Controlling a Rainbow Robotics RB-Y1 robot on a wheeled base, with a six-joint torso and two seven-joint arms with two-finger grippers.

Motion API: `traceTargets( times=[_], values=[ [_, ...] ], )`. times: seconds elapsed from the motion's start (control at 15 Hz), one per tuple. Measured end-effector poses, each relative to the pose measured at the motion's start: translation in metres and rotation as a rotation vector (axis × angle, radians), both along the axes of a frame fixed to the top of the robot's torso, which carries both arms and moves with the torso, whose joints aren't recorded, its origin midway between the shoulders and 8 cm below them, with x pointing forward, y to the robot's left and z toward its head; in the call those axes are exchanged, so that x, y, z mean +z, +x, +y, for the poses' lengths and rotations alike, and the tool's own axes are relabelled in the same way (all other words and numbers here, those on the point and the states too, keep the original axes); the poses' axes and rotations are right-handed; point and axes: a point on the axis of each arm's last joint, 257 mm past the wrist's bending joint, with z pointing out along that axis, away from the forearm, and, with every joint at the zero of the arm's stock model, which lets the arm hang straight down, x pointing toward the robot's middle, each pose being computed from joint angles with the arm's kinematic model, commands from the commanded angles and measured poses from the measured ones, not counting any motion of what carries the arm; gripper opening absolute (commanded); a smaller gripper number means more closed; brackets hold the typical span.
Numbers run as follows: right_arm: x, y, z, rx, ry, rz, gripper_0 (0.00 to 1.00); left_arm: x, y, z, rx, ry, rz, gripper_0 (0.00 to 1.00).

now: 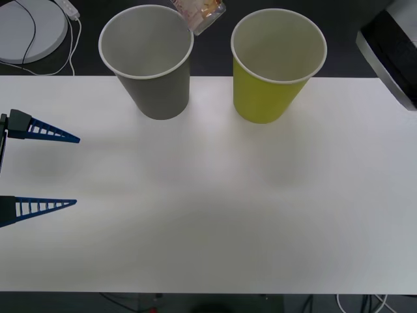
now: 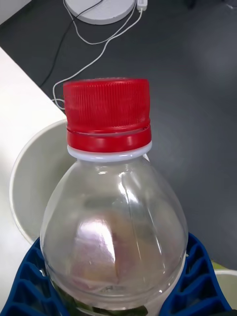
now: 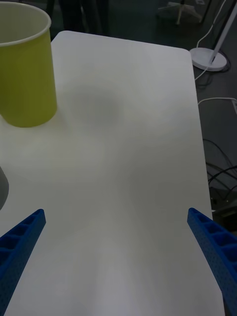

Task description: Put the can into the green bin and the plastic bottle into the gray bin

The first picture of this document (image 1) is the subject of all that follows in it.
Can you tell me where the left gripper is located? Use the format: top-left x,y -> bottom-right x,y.
0,108 -> 81,229

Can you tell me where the round white disc base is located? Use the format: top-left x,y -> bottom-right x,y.
0,0 -> 69,65

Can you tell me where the grey plastic waste bin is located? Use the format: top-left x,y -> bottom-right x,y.
98,5 -> 195,121

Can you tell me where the white power strip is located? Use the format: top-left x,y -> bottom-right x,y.
53,0 -> 81,20

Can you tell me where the yellow-green plastic waste bin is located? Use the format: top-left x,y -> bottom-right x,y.
230,8 -> 328,125

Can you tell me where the white power strip cable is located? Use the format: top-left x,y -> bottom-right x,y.
0,16 -> 83,77

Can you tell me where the thin black cable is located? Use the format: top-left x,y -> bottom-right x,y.
13,0 -> 37,72

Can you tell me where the white cable under table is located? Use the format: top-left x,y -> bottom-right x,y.
335,292 -> 390,313

